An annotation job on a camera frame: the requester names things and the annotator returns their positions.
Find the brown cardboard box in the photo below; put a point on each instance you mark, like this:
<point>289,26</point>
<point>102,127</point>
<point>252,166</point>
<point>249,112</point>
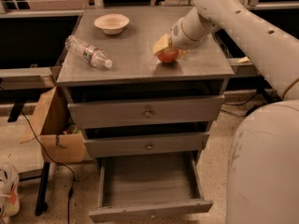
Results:
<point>49,123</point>

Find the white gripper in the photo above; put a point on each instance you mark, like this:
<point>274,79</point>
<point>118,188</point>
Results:
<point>177,36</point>

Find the grey open bottom drawer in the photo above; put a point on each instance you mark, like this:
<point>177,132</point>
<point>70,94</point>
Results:
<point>149,186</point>

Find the black table leg at right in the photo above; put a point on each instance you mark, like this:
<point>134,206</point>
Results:
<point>266,95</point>

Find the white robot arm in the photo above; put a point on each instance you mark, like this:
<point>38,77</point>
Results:
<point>263,165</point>

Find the black power adapter with cable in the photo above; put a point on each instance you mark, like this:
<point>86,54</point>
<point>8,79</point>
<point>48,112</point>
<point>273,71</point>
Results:
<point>240,105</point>

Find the grey top drawer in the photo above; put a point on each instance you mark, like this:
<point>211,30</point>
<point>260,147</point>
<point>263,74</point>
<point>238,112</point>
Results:
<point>110,114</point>

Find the small yellow foam piece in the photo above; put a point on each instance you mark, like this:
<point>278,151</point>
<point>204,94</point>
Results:
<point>243,60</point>

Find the white sneaker with orange accents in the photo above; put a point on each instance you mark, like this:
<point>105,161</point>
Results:
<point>9,198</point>

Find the grey middle drawer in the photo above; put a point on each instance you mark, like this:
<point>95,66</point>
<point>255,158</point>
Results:
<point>146,144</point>

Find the red apple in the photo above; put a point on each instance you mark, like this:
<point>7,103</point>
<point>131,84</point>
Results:
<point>168,55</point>

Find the clear bottle with colourful label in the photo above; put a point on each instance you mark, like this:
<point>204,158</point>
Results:
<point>89,53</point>

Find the grey wooden drawer cabinet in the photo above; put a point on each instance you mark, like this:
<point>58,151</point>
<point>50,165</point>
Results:
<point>136,74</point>

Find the cream shallow bowl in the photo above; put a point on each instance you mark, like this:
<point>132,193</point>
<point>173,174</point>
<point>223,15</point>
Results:
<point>111,24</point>

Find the black table leg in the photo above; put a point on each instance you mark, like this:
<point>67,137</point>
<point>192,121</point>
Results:
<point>266,95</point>
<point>41,205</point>

